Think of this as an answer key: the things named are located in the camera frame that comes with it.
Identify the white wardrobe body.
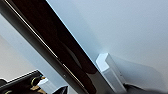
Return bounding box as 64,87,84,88
3,0,101,94

